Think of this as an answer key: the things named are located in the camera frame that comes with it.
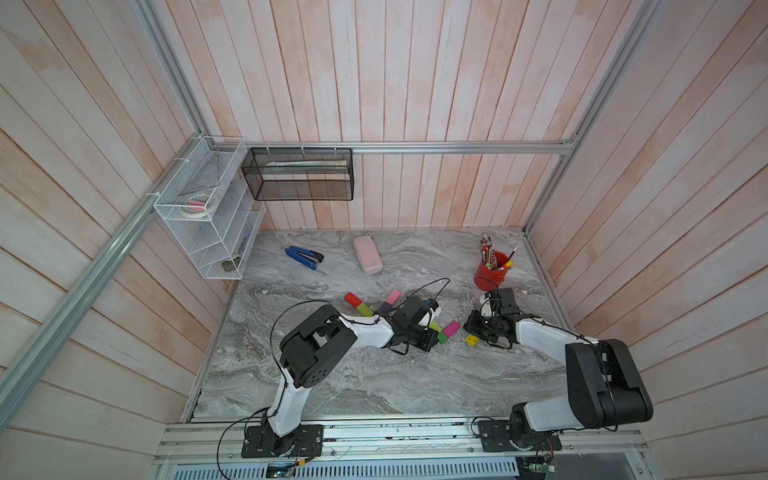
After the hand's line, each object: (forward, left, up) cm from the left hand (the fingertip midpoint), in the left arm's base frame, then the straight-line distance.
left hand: (435, 346), depth 90 cm
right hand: (+7, -11, +1) cm, 13 cm away
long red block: (+17, +26, -1) cm, 31 cm away
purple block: (+13, +16, 0) cm, 20 cm away
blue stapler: (+34, +46, +1) cm, 57 cm away
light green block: (+6, 0, +2) cm, 6 cm away
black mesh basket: (+55, +46, +23) cm, 76 cm away
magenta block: (+6, -6, +1) cm, 8 cm away
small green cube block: (+2, -2, +1) cm, 3 cm away
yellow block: (+1, -11, +2) cm, 11 cm away
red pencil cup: (+19, -18, +9) cm, 27 cm away
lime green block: (+12, +22, 0) cm, 25 cm away
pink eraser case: (+35, +22, +2) cm, 41 cm away
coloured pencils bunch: (+24, -18, +14) cm, 33 cm away
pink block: (+16, +13, +2) cm, 21 cm away
